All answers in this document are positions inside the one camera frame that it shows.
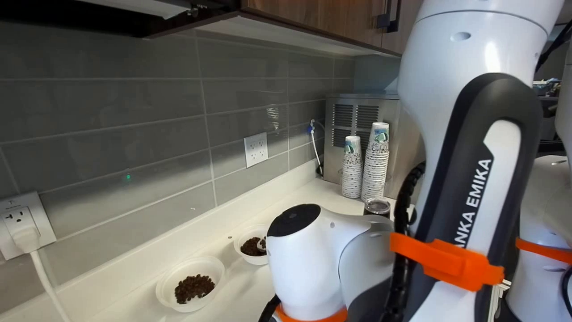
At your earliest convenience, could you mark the stack of paper cups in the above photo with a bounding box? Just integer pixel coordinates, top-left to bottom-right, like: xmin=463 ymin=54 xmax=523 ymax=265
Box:
xmin=361 ymin=122 xmax=390 ymax=203
xmin=341 ymin=136 xmax=363 ymax=199

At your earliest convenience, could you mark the stainless steel appliance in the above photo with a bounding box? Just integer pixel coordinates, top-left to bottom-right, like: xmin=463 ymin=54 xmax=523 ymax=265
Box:
xmin=323 ymin=93 xmax=425 ymax=199

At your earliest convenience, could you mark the white bowl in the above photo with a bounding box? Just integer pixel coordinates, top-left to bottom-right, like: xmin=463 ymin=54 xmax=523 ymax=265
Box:
xmin=234 ymin=225 xmax=270 ymax=266
xmin=156 ymin=256 xmax=225 ymax=313

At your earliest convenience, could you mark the heap of brown kibble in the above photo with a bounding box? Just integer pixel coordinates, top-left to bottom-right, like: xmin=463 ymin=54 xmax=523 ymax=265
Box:
xmin=174 ymin=274 xmax=215 ymax=305
xmin=240 ymin=237 xmax=267 ymax=257

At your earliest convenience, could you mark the dark jar with lid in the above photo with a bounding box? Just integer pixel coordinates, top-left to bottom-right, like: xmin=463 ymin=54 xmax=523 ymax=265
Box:
xmin=364 ymin=198 xmax=391 ymax=219

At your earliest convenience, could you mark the white hose with blue valve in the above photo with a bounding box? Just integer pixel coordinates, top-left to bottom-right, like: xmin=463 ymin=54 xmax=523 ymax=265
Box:
xmin=307 ymin=119 xmax=325 ymax=177

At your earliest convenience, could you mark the wooden wall cabinet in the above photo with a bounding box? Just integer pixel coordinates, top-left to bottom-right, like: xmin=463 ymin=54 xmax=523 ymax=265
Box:
xmin=0 ymin=0 xmax=424 ymax=58

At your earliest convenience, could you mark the black cabinet handle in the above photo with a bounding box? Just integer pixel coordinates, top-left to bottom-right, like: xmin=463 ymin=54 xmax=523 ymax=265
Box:
xmin=377 ymin=0 xmax=402 ymax=33

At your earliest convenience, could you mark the white cable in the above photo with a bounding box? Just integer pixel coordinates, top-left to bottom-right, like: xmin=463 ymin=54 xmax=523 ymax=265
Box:
xmin=29 ymin=250 xmax=72 ymax=322

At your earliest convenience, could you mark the white wall socket with plug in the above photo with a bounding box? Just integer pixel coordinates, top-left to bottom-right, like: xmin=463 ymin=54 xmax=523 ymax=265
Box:
xmin=0 ymin=191 xmax=57 ymax=261

